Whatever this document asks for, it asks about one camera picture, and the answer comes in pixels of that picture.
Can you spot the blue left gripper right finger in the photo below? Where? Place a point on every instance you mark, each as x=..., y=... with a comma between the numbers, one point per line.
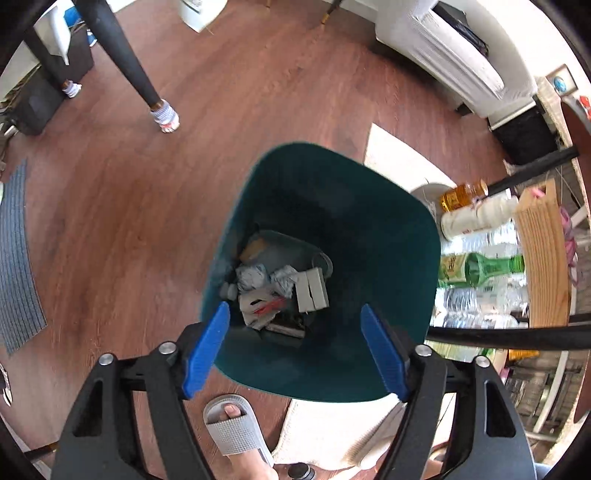
x=388, y=352

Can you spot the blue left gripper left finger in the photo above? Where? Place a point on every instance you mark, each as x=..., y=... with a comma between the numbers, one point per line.
x=202, y=347

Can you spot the white torn paper box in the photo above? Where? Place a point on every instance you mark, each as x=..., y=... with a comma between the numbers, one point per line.
x=265, y=309

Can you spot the white paper ball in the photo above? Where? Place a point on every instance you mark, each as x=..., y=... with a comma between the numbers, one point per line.
x=252, y=277

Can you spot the black rice bag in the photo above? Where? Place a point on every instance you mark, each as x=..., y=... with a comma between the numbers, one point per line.
x=275, y=250

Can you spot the grey slipper foot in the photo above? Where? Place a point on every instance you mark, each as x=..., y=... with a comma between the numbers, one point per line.
x=235, y=430

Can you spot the green glass bottle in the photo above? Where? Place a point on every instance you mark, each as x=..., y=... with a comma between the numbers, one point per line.
x=468, y=270

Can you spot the amber drink bottle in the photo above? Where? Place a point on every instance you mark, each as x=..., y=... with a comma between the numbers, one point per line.
x=463, y=195

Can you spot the grey floor mat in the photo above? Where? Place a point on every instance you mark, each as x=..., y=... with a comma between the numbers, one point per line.
x=22, y=316

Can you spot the white plastic bottle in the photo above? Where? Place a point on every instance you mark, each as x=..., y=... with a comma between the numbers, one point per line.
x=486, y=215

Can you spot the grey armchair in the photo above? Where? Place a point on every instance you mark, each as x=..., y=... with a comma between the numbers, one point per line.
x=492, y=86

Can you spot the beige fringed tablecloth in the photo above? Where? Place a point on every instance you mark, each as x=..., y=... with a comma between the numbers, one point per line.
x=552, y=102

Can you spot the black table leg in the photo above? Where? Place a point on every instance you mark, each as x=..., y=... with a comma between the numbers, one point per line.
x=109, y=34

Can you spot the black handbag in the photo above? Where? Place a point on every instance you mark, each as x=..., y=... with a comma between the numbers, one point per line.
x=457, y=19

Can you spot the wooden picture frame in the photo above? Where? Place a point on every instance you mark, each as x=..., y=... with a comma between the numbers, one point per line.
x=562, y=81

